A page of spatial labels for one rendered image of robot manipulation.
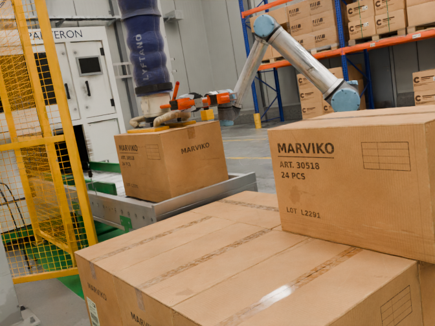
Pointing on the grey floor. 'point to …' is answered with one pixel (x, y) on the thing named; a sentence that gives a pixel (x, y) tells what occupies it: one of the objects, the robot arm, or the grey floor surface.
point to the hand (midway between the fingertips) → (182, 103)
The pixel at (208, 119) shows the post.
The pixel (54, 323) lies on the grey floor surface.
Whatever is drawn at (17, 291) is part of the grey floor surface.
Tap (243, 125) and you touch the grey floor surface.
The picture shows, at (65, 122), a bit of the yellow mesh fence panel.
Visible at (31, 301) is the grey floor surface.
